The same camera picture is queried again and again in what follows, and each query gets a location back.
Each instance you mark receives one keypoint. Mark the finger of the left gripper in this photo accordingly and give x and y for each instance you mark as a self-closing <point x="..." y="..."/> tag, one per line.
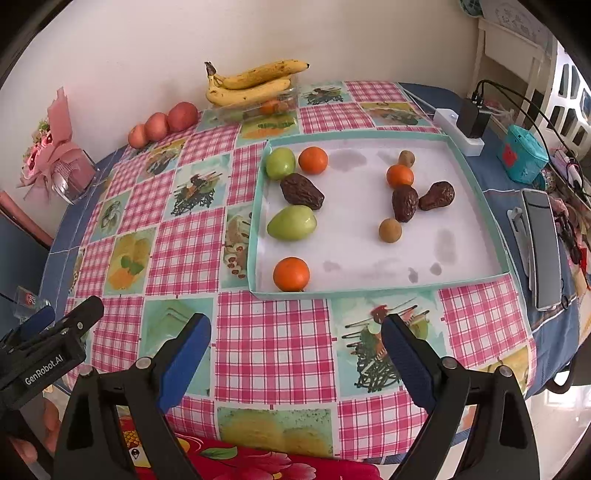
<point x="31" y="327"/>
<point x="79" y="320"/>

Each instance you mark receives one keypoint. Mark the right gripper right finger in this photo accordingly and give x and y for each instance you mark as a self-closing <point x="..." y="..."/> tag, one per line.
<point x="501" y="443"/>

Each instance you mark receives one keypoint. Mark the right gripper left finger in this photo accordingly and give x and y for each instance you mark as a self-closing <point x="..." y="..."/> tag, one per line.
<point x="91" y="444"/>

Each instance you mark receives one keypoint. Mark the tangerine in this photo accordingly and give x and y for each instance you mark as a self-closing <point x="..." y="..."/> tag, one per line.
<point x="313" y="160"/>
<point x="399" y="175"/>
<point x="270" y="107"/>
<point x="291" y="274"/>

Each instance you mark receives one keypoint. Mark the person's left hand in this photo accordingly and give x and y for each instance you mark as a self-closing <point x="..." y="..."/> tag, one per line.
<point x="43" y="414"/>

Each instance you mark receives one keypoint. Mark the checkered fruit-print tablecloth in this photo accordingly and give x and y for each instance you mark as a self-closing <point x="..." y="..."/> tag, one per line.
<point x="165" y="233"/>

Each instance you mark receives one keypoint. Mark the left pale apple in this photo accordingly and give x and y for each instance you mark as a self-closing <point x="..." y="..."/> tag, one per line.
<point x="137" y="137"/>

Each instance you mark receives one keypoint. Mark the middle red apple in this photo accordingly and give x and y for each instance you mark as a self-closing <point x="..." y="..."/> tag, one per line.
<point x="156" y="127"/>

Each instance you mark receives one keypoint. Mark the red apple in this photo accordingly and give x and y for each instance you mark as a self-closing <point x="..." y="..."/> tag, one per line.
<point x="182" y="116"/>
<point x="156" y="127"/>

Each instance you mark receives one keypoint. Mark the grey metal clip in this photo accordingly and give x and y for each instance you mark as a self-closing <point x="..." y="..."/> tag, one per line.
<point x="517" y="224"/>

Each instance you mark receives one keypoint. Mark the grey remote control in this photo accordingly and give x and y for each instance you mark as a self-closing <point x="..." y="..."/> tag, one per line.
<point x="546" y="269"/>

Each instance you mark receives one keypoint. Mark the right red apple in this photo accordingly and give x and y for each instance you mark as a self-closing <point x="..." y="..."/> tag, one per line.
<point x="182" y="116"/>

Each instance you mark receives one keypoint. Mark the teal white cardboard tray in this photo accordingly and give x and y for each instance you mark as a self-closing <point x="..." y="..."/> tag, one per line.
<point x="456" y="245"/>

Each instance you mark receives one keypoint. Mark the lower yellow banana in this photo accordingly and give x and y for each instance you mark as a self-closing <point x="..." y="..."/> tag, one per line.
<point x="224" y="97"/>

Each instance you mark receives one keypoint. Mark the yellow banana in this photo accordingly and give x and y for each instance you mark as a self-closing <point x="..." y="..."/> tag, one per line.
<point x="224" y="97"/>
<point x="257" y="76"/>

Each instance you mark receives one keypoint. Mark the teal patterned box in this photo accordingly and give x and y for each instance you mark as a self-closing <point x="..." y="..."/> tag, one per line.
<point x="522" y="156"/>

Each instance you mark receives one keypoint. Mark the tangerine in plastic container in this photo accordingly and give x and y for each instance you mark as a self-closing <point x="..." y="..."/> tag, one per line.
<point x="270" y="107"/>

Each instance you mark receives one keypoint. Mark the clear plastic fruit container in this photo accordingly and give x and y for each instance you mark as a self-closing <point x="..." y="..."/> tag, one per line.
<point x="241" y="113"/>

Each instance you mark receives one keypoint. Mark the upper yellow banana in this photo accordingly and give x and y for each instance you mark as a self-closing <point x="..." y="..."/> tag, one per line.
<point x="257" y="76"/>

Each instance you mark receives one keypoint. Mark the black power adapter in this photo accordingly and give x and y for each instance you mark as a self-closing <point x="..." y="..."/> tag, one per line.
<point x="473" y="119"/>

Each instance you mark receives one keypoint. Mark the white power strip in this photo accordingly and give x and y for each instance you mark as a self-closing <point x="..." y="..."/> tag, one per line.
<point x="447" y="120"/>

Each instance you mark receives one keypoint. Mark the white shelf unit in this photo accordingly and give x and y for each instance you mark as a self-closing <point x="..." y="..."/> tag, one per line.
<point x="522" y="57"/>

